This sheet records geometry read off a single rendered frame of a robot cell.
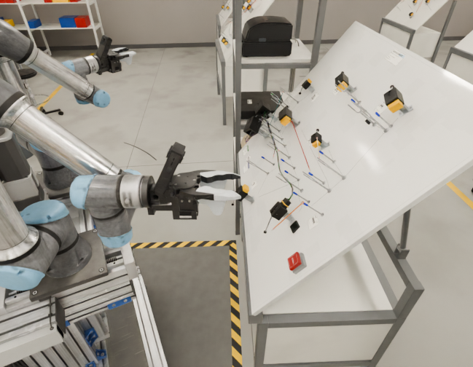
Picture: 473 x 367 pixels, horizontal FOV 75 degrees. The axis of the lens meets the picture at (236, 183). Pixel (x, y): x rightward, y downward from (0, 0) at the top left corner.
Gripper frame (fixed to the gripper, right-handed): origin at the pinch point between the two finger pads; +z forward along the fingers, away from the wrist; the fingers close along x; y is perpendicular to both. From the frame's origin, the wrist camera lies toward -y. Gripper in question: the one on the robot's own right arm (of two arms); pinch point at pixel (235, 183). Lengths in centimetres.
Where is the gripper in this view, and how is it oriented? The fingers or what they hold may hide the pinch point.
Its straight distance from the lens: 67.0
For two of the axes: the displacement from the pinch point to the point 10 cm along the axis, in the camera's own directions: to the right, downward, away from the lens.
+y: 0.0, 8.7, 5.0
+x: 0.0, 5.0, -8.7
